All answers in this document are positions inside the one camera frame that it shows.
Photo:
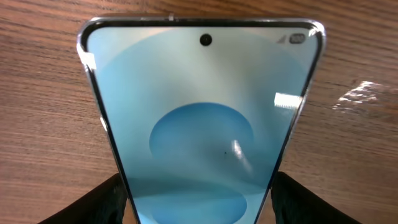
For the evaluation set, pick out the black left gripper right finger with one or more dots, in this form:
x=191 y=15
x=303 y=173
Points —
x=292 y=203

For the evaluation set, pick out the Galaxy smartphone with cyan screen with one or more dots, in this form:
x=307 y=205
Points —
x=199 y=110

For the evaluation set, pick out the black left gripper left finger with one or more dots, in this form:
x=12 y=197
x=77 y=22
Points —
x=105 y=204

